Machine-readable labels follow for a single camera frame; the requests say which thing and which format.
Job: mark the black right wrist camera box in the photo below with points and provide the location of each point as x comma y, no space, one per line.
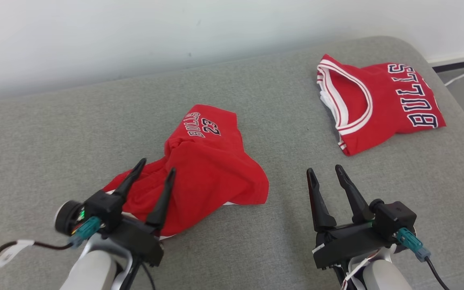
395,217

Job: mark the grey fabric sofa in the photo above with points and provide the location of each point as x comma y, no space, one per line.
54,161

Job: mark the red Bulls 23 shorts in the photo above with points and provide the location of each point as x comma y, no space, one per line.
212,173

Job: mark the red Bulls jersey white sleeves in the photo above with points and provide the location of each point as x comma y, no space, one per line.
389,104

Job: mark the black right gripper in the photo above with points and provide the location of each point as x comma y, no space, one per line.
349,243

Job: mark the teal camera connector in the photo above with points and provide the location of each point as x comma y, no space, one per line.
85,229
411,241

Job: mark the white wall baseboard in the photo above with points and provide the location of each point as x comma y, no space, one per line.
457,57

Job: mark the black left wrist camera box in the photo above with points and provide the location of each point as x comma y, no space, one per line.
103,209

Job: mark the teal left camera connector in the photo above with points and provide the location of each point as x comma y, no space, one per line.
85,229

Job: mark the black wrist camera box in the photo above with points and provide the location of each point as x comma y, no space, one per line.
395,217
103,209

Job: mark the black skirting strip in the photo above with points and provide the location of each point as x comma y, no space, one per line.
461,65

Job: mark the teal right camera connector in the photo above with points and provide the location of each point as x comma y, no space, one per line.
411,241

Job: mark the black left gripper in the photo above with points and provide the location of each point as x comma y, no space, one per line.
143,241

